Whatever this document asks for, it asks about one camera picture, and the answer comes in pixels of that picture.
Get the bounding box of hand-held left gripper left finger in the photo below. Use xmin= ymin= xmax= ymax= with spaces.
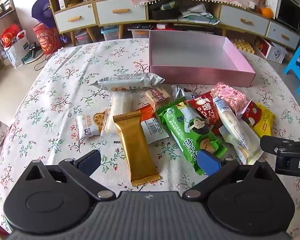
xmin=24 ymin=149 xmax=115 ymax=201

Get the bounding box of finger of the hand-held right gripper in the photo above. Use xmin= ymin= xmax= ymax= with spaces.
xmin=260 ymin=134 xmax=294 ymax=156

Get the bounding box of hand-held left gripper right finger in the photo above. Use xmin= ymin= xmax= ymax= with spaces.
xmin=182 ymin=149 xmax=275 ymax=201

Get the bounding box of yellow snack packet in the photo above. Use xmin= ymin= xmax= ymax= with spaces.
xmin=252 ymin=102 xmax=276 ymax=138

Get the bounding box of small white orange snack packet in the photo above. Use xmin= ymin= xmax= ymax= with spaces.
xmin=76 ymin=111 xmax=108 ymax=141

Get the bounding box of green snack packet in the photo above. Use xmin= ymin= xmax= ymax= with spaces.
xmin=156 ymin=99 xmax=228 ymax=176

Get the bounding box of gold snack packet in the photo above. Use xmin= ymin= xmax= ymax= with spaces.
xmin=112 ymin=110 xmax=161 ymax=187

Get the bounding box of clear cream cake packet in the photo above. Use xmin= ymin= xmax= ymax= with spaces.
xmin=100 ymin=91 xmax=133 ymax=137

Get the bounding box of pink flower snack packet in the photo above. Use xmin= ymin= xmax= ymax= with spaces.
xmin=211 ymin=82 xmax=253 ymax=118

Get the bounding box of silver dark snack packet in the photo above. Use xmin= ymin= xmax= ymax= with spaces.
xmin=171 ymin=85 xmax=198 ymax=101

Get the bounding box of brown wafer packet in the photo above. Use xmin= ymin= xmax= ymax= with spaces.
xmin=145 ymin=86 xmax=175 ymax=112

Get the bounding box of long silver white snack packet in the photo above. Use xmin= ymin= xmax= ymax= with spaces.
xmin=89 ymin=72 xmax=165 ymax=93

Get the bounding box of pink cardboard box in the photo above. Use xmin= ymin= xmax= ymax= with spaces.
xmin=149 ymin=30 xmax=256 ymax=87

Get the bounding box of clear cracker packet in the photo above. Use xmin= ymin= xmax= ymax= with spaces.
xmin=218 ymin=120 xmax=263 ymax=165

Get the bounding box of white printed box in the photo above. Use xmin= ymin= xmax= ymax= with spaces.
xmin=265 ymin=46 xmax=289 ymax=63

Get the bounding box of floral tablecloth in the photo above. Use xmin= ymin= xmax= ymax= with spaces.
xmin=0 ymin=38 xmax=300 ymax=240

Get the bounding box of white cabinet drawer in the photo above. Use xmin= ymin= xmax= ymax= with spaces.
xmin=54 ymin=4 xmax=97 ymax=33
xmin=219 ymin=5 xmax=269 ymax=37
xmin=266 ymin=21 xmax=300 ymax=50
xmin=96 ymin=0 xmax=147 ymax=25

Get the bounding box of yellow egg tray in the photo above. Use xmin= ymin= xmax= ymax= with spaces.
xmin=231 ymin=37 xmax=255 ymax=54

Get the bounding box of microwave oven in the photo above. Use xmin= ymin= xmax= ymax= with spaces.
xmin=272 ymin=0 xmax=300 ymax=34

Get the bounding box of blue lid storage bin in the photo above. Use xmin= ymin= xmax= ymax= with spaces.
xmin=101 ymin=26 xmax=121 ymax=41

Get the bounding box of red round gift bag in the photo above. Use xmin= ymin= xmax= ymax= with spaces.
xmin=32 ymin=22 xmax=59 ymax=55

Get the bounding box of white shopping bag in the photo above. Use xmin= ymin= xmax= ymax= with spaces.
xmin=0 ymin=24 xmax=30 ymax=68

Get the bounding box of wide clear storage bin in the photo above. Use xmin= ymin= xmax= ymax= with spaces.
xmin=129 ymin=29 xmax=150 ymax=39

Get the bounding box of pile of papers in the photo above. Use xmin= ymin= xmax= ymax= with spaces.
xmin=179 ymin=4 xmax=219 ymax=25

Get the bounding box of long wooden low cabinet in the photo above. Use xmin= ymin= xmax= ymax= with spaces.
xmin=94 ymin=0 xmax=300 ymax=52

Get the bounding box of black container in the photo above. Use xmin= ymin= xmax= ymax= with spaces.
xmin=148 ymin=0 xmax=181 ymax=20

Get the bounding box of purple round object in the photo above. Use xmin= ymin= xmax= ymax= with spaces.
xmin=31 ymin=0 xmax=57 ymax=29

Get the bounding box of tall wooden shelf cabinet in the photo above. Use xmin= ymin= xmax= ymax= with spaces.
xmin=44 ymin=0 xmax=99 ymax=43

